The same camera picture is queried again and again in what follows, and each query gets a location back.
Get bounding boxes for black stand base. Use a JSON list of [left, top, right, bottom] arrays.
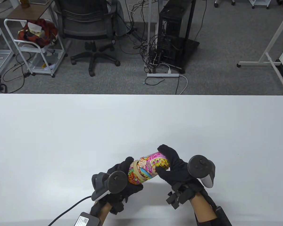
[[179, 39, 200, 74]]

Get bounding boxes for white crumpled paper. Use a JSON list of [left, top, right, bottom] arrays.
[[27, 22, 43, 34]]

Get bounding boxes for black computer tower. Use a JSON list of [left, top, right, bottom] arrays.
[[157, 0, 196, 74]]

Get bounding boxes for person's left forearm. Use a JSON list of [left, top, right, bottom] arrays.
[[90, 201, 113, 226]]

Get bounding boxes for white cable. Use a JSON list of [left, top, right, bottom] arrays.
[[175, 74, 188, 95]]

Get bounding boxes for white pole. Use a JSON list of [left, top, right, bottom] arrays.
[[144, 0, 154, 69]]

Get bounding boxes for wooden side table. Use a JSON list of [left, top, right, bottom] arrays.
[[6, 0, 55, 20]]

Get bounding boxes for black chair caster base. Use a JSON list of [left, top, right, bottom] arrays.
[[214, 0, 236, 8]]

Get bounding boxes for white whiteboard stand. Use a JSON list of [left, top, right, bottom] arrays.
[[237, 4, 283, 98]]

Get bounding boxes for black office chair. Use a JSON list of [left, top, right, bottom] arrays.
[[54, 0, 121, 77]]

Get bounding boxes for black cable tangle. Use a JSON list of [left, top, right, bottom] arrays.
[[118, 0, 165, 74]]

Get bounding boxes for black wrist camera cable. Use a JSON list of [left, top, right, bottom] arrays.
[[47, 196, 93, 226]]

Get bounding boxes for red patterned bag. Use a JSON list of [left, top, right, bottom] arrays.
[[17, 19, 58, 47]]

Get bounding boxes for black wrist strap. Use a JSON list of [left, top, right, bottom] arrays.
[[195, 218, 217, 226]]

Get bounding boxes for large purple-scarf Russian doll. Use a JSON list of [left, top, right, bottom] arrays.
[[128, 152, 171, 186]]

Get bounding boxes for thin black floor cable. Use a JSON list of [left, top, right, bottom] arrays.
[[143, 77, 166, 86]]

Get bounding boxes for person's right hand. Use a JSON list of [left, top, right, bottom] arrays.
[[155, 144, 206, 209]]

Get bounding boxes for person's right forearm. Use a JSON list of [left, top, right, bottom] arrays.
[[190, 192, 217, 223]]

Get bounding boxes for black floor cable loop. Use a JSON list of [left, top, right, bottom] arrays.
[[2, 51, 31, 94]]

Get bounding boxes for black grey tracking controller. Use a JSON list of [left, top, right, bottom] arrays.
[[188, 155, 216, 188], [92, 171, 128, 201]]

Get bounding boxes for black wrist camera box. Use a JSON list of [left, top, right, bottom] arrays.
[[75, 212, 100, 226], [215, 206, 233, 226]]

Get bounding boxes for person's left hand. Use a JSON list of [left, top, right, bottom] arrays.
[[96, 157, 144, 214]]

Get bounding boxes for white power strip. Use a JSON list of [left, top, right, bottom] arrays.
[[147, 73, 179, 78]]

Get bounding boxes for white metal cart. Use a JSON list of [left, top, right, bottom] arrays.
[[4, 18, 68, 78]]

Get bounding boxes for white cart casters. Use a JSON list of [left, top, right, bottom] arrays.
[[248, 0, 272, 9]]

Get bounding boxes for white wire rack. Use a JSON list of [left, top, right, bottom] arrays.
[[0, 11, 16, 77]]

